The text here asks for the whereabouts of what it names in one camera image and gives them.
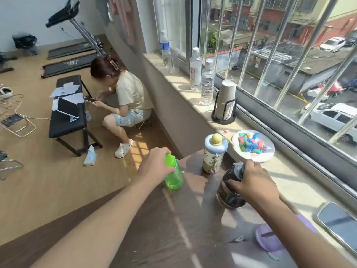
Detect tablet on stand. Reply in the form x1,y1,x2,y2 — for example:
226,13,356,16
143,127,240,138
57,97,80,122

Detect person's left forearm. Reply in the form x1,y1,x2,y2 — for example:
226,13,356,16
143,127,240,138
29,181,165,268

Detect folding stool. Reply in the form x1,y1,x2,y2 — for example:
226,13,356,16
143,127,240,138
135,118,152,131
0,150,24,181
0,113,37,138

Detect dark window frame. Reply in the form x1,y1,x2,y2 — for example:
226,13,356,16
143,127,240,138
152,0,357,210

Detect green plastic bottle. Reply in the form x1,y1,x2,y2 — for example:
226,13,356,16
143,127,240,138
164,153,184,191

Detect steel window grille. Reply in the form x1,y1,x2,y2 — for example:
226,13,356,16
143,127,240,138
199,0,357,146

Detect person's right hand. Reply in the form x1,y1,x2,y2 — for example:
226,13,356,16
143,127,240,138
227,160,281,212

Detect white papers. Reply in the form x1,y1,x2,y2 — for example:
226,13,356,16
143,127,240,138
49,82,85,111

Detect black exercise bike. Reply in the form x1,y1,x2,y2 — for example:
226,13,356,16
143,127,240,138
0,51,17,74

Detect black padded bench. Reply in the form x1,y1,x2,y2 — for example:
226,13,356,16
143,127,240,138
49,74,103,157

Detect person's right forearm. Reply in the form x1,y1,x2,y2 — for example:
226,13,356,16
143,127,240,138
256,198,357,268

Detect flat black treadmill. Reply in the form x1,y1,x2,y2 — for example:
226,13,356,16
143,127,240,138
46,41,97,60

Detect pink hanging cloth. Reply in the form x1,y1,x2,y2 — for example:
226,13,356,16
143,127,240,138
108,0,136,45

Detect smartphone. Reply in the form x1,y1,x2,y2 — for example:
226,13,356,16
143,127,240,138
313,201,357,256

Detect translucent purple bottle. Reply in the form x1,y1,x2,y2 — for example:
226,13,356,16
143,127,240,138
255,214,318,253

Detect dark wooden table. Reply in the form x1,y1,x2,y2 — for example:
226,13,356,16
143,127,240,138
0,149,307,268

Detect white cable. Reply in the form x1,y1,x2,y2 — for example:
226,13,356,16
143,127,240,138
0,93,51,137

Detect blue-label plastic bottle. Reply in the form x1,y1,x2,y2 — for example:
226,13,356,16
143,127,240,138
159,30,171,67

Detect white car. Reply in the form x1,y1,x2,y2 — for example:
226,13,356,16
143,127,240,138
319,36,346,53

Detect clear drinking glass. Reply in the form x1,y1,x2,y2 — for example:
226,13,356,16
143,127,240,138
168,48,180,74

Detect black wire cup holder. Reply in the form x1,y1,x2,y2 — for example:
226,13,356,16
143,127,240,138
211,92,238,125

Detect stone windowsill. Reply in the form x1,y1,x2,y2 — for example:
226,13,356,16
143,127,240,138
144,51,357,268

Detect silver car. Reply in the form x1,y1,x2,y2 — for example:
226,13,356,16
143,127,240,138
300,102,357,144

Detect black water jug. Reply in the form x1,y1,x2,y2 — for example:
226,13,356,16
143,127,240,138
216,162,247,210

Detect pale blue tissue pack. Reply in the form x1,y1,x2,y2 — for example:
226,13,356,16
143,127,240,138
83,145,97,167

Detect white plate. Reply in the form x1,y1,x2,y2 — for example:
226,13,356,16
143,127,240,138
231,130,276,164

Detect blue-lid cartoon bottle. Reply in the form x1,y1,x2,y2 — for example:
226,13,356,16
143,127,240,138
202,133,229,175

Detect red-label plastic bottle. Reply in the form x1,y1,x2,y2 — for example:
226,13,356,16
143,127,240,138
189,47,202,91

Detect person's left hand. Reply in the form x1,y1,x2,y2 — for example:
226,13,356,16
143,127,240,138
136,147,177,191

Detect grey hanging garment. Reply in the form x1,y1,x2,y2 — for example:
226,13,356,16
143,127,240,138
94,0,111,25

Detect clear ribbed plastic bottle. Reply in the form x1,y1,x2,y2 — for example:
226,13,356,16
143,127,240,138
199,59,216,106

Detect black treadmill with console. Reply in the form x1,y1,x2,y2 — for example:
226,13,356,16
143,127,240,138
41,0,108,79

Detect pile of colourful blocks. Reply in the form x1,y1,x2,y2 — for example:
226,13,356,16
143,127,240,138
238,131,268,154

